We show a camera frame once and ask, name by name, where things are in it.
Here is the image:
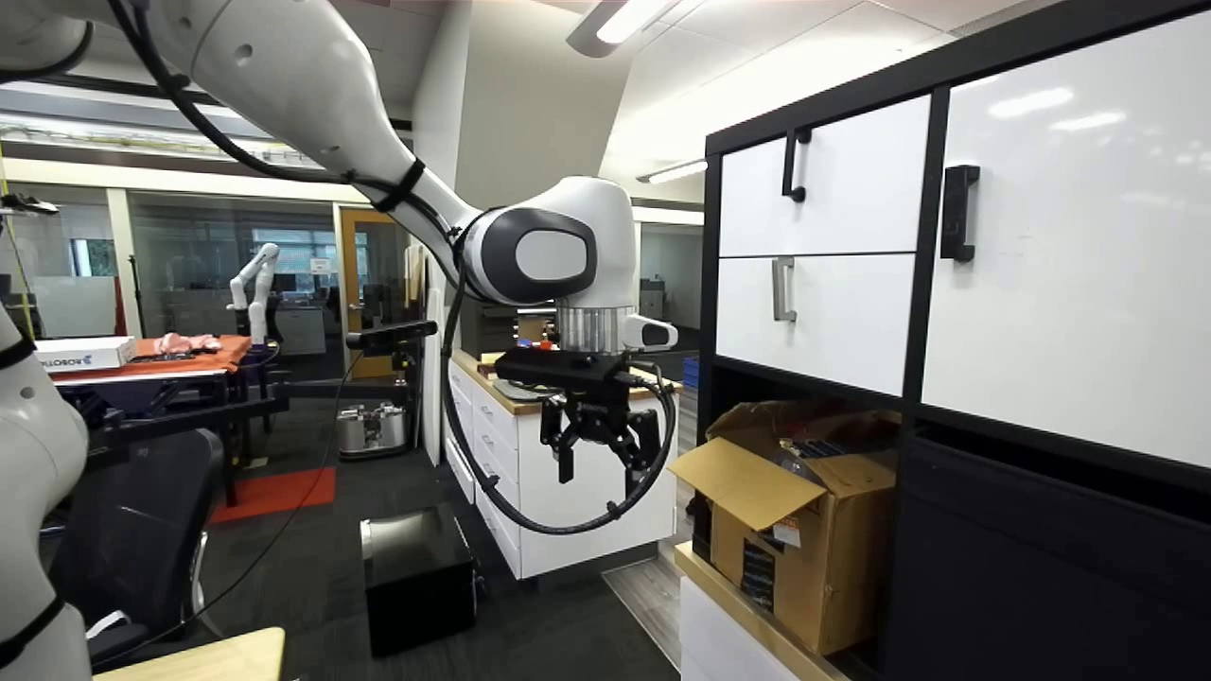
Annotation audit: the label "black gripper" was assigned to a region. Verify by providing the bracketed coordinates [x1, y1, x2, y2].
[540, 374, 666, 483]

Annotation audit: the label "brown cardboard box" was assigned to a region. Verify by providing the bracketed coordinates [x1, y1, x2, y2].
[666, 398, 905, 659]

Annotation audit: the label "white island cabinet wood top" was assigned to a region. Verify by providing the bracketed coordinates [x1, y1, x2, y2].
[440, 348, 684, 581]

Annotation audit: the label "black box on floor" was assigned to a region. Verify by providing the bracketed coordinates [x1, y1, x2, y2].
[355, 502, 482, 659]

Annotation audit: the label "white cabinet door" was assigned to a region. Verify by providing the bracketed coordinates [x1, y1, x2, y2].
[920, 8, 1211, 471]

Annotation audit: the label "flat white box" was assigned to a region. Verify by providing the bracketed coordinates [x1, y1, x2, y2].
[36, 333, 141, 374]

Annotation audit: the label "black drawer organizer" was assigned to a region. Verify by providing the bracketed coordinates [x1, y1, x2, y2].
[459, 304, 515, 360]

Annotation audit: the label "white counter with wood top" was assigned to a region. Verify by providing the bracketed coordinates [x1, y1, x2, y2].
[666, 542, 847, 681]

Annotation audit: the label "small ceiling light strip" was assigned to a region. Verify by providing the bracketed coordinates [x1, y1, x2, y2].
[637, 155, 712, 190]

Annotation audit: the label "red floor mat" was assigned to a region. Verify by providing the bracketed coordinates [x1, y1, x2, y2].
[206, 465, 342, 531]

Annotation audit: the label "red top work table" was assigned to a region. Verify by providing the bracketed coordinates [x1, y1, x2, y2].
[51, 333, 289, 508]

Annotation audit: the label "long ceiling light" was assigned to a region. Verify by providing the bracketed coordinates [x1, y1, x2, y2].
[565, 0, 691, 59]

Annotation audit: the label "light wood table corner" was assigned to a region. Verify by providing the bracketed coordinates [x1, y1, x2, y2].
[92, 625, 293, 681]

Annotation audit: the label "black fabric storage bin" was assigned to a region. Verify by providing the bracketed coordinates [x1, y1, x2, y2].
[881, 432, 1211, 681]

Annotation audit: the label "black office chair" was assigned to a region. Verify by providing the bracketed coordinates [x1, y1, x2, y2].
[43, 427, 227, 672]

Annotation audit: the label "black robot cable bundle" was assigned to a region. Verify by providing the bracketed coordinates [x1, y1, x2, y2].
[106, 0, 680, 542]

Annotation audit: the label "silver drawer handle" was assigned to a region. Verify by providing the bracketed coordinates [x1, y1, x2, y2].
[770, 252, 802, 330]

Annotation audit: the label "white drawer with silver handle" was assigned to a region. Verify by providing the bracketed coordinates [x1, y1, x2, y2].
[712, 252, 920, 401]

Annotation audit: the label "wooden frame glass door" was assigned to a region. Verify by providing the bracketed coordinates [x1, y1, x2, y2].
[336, 204, 411, 380]

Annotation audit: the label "black drawer handle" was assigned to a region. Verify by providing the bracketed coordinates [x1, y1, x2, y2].
[781, 124, 814, 209]

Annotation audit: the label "white drawer with black handle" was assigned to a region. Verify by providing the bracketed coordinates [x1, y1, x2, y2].
[717, 93, 934, 256]

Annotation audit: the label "black door handle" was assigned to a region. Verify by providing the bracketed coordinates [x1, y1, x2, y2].
[940, 164, 983, 266]

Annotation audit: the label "white wall cabinets black handles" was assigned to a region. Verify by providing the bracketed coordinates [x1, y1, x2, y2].
[697, 0, 1211, 681]

